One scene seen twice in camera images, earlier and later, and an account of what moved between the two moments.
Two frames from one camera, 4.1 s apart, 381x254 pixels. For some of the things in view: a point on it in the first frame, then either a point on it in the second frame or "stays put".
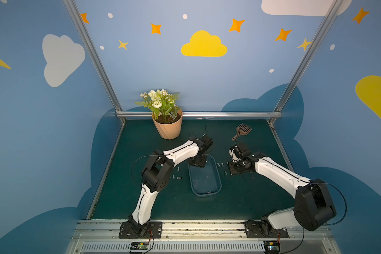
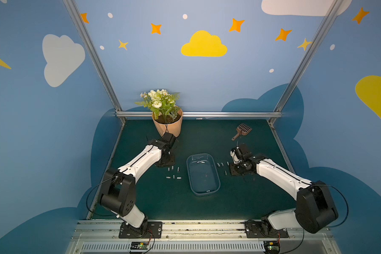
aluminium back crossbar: x=233 y=114 stays put
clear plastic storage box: x=205 y=181 stays put
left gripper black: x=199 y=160 -> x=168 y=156
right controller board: x=271 y=246 stays put
